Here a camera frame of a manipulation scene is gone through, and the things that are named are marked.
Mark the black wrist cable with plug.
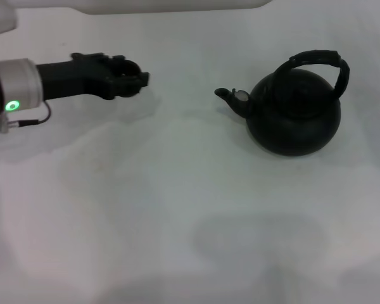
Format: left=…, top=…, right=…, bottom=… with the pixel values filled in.
left=0, top=101, right=53, bottom=134

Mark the black round teapot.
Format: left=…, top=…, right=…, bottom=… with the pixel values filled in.
left=214, top=49, right=350, bottom=157

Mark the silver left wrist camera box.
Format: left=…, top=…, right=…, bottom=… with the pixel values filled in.
left=0, top=0, right=19, bottom=39

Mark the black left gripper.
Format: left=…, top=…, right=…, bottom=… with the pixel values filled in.
left=35, top=52, right=151, bottom=103

